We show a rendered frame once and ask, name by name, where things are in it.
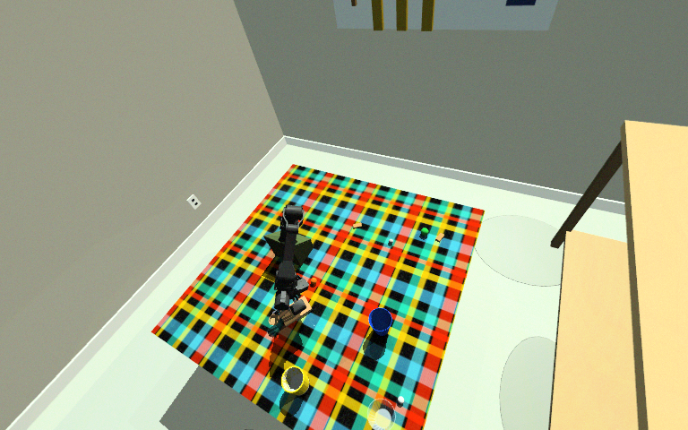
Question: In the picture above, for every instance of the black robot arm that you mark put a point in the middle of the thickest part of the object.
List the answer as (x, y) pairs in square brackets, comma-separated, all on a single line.
[(286, 275)]

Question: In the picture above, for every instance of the brown wooden catapult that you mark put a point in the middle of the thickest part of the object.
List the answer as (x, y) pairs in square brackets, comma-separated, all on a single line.
[(287, 315)]

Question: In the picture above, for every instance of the yellow mug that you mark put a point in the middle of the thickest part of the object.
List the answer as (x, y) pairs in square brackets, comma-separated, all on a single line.
[(295, 381)]

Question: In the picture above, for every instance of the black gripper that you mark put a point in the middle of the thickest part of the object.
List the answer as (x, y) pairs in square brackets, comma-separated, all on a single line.
[(299, 304)]

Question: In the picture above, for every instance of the blue plastic cup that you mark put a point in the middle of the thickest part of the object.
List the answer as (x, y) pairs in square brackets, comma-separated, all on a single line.
[(380, 320)]

